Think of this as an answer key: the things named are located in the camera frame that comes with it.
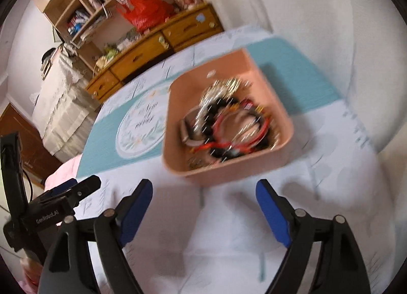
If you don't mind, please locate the red string bracelet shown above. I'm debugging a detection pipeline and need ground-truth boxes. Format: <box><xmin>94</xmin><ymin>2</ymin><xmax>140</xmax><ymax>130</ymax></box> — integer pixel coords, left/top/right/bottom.
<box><xmin>190</xmin><ymin>98</ymin><xmax>273</xmax><ymax>155</ymax></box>

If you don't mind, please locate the black bead bracelet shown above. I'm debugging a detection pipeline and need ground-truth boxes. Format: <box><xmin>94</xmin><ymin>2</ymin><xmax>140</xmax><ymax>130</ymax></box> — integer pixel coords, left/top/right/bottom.
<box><xmin>201</xmin><ymin>96</ymin><xmax>278</xmax><ymax>160</ymax></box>

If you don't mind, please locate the person's left hand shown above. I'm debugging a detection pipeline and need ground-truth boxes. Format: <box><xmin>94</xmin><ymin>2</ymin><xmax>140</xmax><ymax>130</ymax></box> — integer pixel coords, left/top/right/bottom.
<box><xmin>20</xmin><ymin>257</ymin><xmax>43</xmax><ymax>286</ymax></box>

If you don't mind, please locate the brown wooden door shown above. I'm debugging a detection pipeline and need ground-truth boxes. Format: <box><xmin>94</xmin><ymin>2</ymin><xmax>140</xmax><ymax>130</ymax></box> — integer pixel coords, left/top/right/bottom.
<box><xmin>1</xmin><ymin>103</ymin><xmax>62</xmax><ymax>181</ymax></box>

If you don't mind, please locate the white lace covered furniture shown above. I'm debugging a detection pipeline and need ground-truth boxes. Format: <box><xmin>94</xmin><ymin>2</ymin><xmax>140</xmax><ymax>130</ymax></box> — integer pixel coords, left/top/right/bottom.
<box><xmin>32</xmin><ymin>44</ymin><xmax>100</xmax><ymax>163</ymax></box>

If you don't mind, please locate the tree pattern bed sheet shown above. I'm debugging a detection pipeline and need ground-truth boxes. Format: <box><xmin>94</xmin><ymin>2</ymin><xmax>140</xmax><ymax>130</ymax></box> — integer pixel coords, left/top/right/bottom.
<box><xmin>78</xmin><ymin>26</ymin><xmax>395</xmax><ymax>293</ymax></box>

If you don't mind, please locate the pink plastic tray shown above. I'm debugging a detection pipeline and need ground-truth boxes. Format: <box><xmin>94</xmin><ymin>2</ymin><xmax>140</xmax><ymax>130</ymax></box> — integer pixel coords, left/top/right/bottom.
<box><xmin>162</xmin><ymin>48</ymin><xmax>294</xmax><ymax>185</ymax></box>

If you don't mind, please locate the red plastic bag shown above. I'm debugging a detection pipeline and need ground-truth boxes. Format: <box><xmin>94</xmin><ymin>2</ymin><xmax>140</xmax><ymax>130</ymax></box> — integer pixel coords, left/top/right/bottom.
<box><xmin>116</xmin><ymin>0</ymin><xmax>176</xmax><ymax>34</ymax></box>

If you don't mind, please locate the wooden desk with drawers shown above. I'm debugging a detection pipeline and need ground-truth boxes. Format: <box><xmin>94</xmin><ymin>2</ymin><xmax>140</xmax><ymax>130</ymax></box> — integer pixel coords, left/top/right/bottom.
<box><xmin>86</xmin><ymin>3</ymin><xmax>224</xmax><ymax>103</ymax></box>

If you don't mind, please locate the white curtain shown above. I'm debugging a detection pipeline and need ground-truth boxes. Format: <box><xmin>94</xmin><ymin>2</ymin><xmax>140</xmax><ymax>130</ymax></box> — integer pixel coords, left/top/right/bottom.
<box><xmin>208</xmin><ymin>0</ymin><xmax>406</xmax><ymax>150</ymax></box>

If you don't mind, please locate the gold chain bracelet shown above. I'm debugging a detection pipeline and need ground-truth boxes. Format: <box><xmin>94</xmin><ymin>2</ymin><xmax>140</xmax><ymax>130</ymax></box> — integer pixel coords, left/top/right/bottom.
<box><xmin>199</xmin><ymin>77</ymin><xmax>254</xmax><ymax>105</ymax></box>

